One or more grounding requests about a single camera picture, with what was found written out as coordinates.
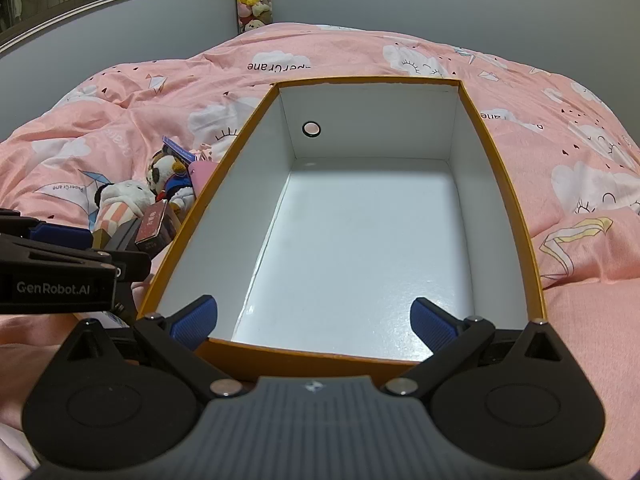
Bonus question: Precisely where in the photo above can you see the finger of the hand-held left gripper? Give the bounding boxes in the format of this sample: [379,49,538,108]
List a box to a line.
[0,237,152,283]
[0,208,95,251]

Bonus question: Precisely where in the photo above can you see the pink card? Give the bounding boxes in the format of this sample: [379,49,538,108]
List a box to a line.
[189,160,221,201]

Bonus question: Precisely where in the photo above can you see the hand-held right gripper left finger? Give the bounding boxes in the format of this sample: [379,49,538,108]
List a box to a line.
[62,294,243,401]

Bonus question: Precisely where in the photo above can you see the red panda plush blue tag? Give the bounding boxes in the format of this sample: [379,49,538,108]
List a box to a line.
[145,135,198,211]

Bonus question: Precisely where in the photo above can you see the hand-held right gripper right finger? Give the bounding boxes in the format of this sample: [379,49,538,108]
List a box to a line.
[380,296,563,398]

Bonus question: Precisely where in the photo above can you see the orange cardboard box white inside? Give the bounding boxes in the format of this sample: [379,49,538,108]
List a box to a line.
[136,76,548,386]

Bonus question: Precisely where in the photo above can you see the dark red small box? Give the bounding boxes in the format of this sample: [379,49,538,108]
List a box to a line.
[112,201,183,253]

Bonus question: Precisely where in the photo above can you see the pink printed blanket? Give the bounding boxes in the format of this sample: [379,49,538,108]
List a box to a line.
[0,22,640,480]

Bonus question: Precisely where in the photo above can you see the white dog plush toy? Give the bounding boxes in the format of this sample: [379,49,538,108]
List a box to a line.
[91,178,157,241]

